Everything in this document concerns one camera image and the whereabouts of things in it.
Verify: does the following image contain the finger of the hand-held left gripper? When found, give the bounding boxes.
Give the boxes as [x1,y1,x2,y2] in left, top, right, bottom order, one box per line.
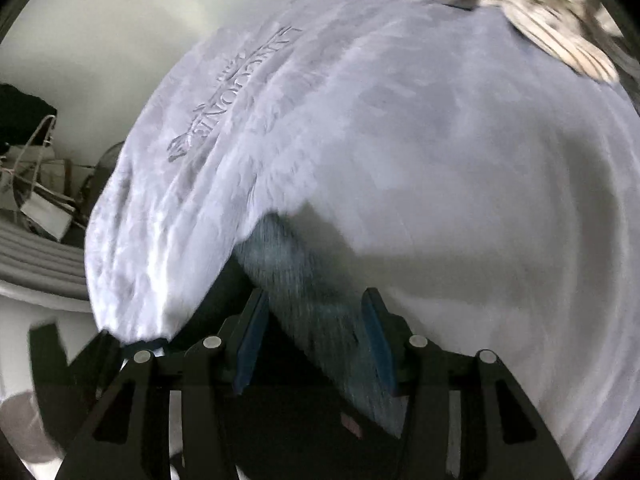
[67,329,124,411]

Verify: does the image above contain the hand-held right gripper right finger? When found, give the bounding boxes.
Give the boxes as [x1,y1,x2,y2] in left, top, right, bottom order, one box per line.
[361,287,576,480]

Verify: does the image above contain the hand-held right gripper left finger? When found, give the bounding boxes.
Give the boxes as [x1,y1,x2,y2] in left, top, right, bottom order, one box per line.
[54,287,271,480]

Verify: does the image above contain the dark pants with grey cuffs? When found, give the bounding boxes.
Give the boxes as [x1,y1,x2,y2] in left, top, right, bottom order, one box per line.
[120,212,408,480]

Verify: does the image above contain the grey ribbed mat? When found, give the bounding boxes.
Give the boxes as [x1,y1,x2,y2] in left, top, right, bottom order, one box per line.
[0,220,92,302]

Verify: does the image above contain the lavender fluffy blanket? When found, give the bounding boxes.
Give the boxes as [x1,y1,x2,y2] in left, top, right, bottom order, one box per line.
[84,0,640,478]

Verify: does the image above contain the dark cloth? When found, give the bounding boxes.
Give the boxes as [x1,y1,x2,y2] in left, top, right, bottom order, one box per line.
[0,82,58,148]

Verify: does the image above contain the beige striped duvet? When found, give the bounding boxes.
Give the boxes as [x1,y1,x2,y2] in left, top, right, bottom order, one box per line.
[345,0,626,83]

